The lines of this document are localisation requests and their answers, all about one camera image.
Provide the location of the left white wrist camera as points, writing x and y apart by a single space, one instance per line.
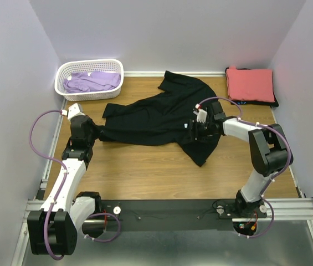
74 110

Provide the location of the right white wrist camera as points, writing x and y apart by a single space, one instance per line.
201 115

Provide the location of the white plastic laundry basket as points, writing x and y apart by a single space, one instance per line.
105 65

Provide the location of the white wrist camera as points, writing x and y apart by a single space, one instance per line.
201 115
74 110

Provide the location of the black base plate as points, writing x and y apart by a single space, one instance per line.
175 215

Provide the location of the folded red t shirt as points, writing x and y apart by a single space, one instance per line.
250 84

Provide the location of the aluminium frame rail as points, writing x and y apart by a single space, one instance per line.
292 209

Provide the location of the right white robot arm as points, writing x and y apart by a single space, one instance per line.
269 150

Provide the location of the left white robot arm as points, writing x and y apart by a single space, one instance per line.
52 229

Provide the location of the purple t shirt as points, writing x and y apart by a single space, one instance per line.
95 81

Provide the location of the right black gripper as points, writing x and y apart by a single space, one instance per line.
197 137

